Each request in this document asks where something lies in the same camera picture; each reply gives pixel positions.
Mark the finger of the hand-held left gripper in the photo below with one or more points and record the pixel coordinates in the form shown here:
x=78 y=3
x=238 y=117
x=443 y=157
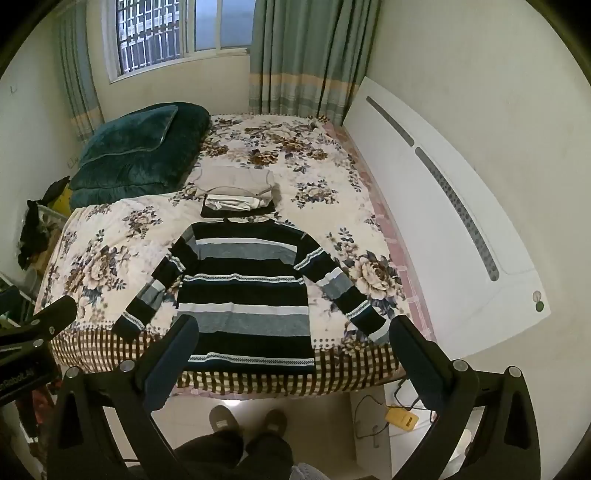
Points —
x=51 y=318

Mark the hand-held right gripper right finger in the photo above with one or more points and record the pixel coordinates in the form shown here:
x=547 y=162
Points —
x=415 y=360

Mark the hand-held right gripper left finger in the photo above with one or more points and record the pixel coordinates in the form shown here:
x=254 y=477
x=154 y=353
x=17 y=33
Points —
x=168 y=369

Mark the striped knit sweater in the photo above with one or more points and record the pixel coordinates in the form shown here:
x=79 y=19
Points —
x=244 y=295

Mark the dark clothes pile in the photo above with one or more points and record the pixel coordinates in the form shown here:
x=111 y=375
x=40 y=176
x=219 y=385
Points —
x=37 y=226

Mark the yellow power strip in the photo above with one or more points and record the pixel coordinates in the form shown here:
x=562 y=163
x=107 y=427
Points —
x=401 y=419

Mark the person's left shoe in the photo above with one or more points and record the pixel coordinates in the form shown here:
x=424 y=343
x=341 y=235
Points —
x=225 y=417

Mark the person's shoe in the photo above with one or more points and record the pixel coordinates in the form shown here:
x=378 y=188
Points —
x=274 y=421
x=225 y=417

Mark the yellow cloth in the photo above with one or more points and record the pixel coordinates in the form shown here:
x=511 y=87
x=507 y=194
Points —
x=63 y=203

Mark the person's right shoe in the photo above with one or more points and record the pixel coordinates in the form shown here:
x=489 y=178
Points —
x=274 y=421

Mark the pink mattress pad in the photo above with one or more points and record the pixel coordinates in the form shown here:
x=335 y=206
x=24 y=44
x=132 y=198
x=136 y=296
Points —
x=397 y=240

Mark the person's right leg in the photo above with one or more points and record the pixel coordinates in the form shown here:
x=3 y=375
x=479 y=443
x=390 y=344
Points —
x=270 y=457

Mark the black folded garment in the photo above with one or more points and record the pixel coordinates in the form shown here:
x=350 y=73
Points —
x=231 y=213

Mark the white folded garment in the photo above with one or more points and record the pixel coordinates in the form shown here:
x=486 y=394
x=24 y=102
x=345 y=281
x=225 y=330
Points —
x=235 y=202

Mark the beige folded garment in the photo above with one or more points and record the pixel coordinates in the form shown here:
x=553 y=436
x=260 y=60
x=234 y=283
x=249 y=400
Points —
x=235 y=180

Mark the dark green pillow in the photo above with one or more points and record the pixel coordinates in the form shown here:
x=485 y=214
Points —
x=131 y=131

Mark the narrow green striped curtain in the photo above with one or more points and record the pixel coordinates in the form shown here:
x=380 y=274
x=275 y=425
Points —
x=81 y=78

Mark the floral bed sheet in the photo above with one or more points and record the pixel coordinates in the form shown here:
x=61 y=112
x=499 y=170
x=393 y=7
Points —
x=286 y=152

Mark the window with metal grille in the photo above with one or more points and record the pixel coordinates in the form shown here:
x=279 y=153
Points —
x=152 y=32

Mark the wide green striped curtain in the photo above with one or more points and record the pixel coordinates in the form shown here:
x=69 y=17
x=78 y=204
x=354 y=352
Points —
x=304 y=55

